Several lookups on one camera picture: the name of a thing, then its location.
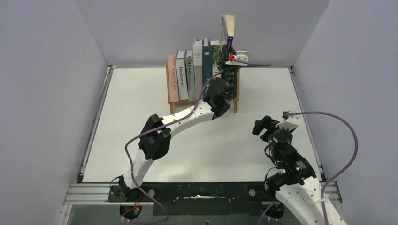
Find brown Decorate Furniture book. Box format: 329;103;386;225
176;50;188;100

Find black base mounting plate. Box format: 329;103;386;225
108;182;276;216

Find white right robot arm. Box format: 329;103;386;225
252;115;346;225

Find pink Warm Chord book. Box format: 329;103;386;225
168;54;179;102

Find grey magazine-style book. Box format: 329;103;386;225
185;50;196;101

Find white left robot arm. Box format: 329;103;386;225
118;46;241;199

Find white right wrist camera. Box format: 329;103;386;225
275;111;301;132

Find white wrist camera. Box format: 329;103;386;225
275;111;301;132
225;50;250;67

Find large grey white book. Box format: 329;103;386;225
193;39;203;100

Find purple book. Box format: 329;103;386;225
220;14;235;53

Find white booklet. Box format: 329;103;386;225
210;40;220;75

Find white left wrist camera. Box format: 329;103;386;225
225;50;250;67

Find aluminium frame rail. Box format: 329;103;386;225
57;64;119;225

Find wooden book rack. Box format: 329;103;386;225
166;57;240;114

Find teal book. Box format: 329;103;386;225
202;38;212;86

